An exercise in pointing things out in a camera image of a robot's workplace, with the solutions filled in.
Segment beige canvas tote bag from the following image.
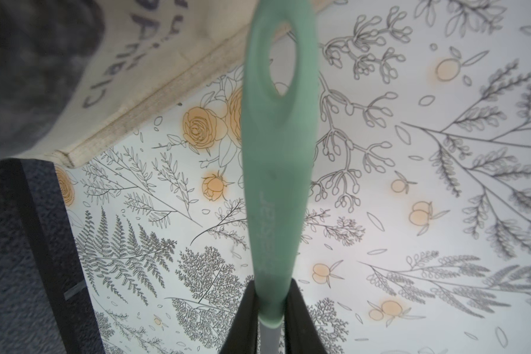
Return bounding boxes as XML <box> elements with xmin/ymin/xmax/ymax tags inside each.
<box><xmin>0</xmin><ymin>0</ymin><xmax>333</xmax><ymax>169</ymax></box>

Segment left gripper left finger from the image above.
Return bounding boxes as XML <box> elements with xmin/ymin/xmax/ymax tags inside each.
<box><xmin>219</xmin><ymin>280</ymin><xmax>259</xmax><ymax>354</ymax></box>

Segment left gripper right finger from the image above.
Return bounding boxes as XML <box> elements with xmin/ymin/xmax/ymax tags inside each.
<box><xmin>284</xmin><ymin>280</ymin><xmax>327</xmax><ymax>354</ymax></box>

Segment grey spatula mint handle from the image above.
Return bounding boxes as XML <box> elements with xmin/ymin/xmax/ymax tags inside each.
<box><xmin>240</xmin><ymin>1</ymin><xmax>318</xmax><ymax>353</ymax></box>

